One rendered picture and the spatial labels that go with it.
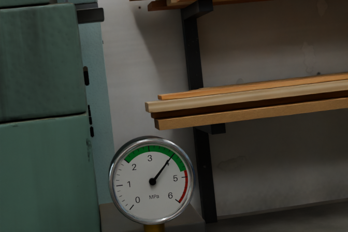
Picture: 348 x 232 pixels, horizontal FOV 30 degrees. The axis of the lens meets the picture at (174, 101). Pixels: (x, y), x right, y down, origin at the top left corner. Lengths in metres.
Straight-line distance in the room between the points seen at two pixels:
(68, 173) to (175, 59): 2.53
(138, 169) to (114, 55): 2.55
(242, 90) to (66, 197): 2.15
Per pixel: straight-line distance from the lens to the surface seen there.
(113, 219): 0.55
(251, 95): 2.61
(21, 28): 0.53
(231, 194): 3.14
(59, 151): 0.53
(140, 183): 0.47
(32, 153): 0.53
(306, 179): 3.24
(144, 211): 0.47
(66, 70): 0.52
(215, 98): 2.58
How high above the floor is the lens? 0.74
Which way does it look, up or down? 3 degrees down
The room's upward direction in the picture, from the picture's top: 6 degrees counter-clockwise
